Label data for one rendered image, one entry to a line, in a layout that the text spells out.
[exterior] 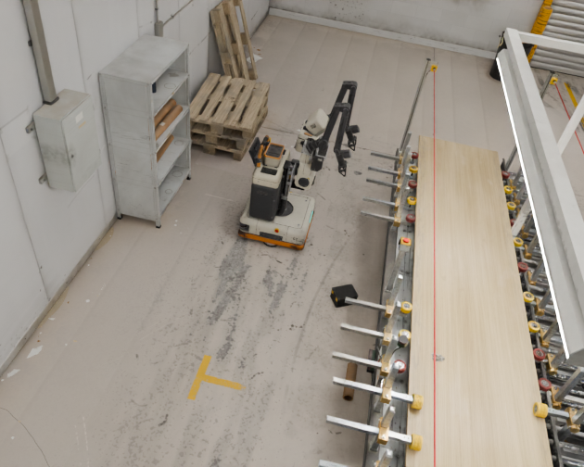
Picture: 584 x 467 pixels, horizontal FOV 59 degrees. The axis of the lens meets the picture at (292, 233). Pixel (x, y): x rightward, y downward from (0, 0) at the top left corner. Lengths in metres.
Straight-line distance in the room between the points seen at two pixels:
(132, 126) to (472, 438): 3.50
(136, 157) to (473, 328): 3.14
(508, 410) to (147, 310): 2.86
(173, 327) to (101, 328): 0.57
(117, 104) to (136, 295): 1.63
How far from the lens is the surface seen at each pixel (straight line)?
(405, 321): 3.98
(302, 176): 4.79
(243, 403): 4.09
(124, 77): 4.55
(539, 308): 4.21
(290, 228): 4.98
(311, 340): 4.47
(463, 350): 3.61
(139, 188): 5.10
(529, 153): 2.64
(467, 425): 3.31
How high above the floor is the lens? 3.55
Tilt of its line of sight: 42 degrees down
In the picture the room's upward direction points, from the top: 9 degrees clockwise
